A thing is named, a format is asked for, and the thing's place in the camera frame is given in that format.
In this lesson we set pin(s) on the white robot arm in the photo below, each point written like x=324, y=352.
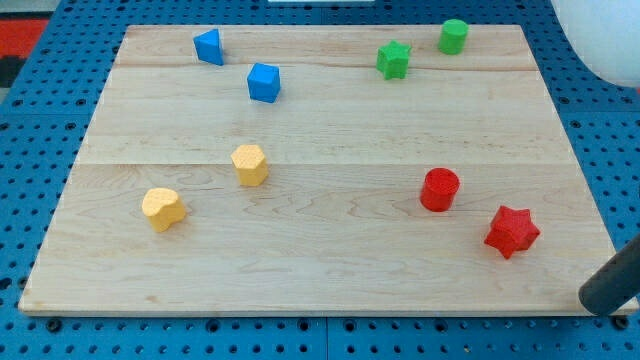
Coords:
x=605, y=36

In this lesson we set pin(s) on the wooden board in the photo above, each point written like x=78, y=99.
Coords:
x=337, y=227

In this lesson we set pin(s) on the yellow hexagon block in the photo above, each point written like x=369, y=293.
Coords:
x=250, y=165

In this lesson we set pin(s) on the blue triangle block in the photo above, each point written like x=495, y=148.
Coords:
x=209, y=48

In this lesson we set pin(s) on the green star block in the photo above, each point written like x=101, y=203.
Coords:
x=393, y=60

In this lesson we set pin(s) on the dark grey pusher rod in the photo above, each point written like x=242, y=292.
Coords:
x=613, y=284

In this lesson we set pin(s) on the red star block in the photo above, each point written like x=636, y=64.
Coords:
x=511, y=230

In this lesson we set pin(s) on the green cylinder block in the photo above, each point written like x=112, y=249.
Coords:
x=453, y=36

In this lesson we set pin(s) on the red cylinder block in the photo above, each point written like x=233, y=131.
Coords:
x=439, y=189

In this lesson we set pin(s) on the blue cube block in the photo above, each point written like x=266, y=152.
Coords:
x=264, y=82

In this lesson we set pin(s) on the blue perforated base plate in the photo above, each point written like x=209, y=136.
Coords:
x=46, y=111

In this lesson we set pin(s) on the yellow heart block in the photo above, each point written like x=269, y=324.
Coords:
x=163, y=207

